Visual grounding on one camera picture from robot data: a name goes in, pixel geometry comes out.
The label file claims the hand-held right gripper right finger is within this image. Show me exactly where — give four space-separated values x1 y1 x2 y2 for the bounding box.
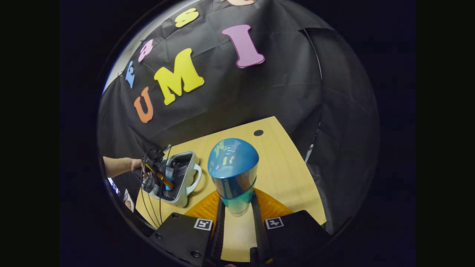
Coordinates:
250 188 331 266

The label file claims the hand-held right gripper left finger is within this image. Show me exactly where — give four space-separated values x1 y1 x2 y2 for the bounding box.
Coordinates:
150 190 226 267

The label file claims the small light blue suitcase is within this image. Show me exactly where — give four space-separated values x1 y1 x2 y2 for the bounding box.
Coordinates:
140 151 203 208

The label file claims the blue capped clear bottle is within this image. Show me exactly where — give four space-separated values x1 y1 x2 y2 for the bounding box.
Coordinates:
207 138 259 217

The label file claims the computer screen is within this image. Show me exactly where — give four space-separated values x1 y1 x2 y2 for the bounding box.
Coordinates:
107 177 121 196

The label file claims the black backdrop cloth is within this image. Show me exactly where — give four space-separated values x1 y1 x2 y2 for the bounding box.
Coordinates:
97 0 380 234

